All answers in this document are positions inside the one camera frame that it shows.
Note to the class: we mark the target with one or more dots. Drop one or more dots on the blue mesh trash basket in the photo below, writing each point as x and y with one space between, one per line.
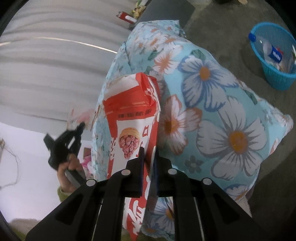
279 76

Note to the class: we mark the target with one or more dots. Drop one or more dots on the person left hand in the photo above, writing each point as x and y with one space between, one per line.
72 164

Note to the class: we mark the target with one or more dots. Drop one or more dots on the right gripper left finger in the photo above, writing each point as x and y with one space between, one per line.
95 210

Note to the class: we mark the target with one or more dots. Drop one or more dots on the white curtain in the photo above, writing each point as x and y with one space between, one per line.
56 54

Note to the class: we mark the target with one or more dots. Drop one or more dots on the pepsi plastic bottle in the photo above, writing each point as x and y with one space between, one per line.
270 53

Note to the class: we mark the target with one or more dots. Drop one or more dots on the grey bedside cabinet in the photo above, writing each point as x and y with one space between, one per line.
181 10

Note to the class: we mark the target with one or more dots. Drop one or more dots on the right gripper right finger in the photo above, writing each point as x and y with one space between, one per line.
202 210

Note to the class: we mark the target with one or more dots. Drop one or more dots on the red white peanut bag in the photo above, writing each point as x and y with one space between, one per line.
131 105

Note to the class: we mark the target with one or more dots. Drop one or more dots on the small white bottle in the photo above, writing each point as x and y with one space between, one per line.
130 19

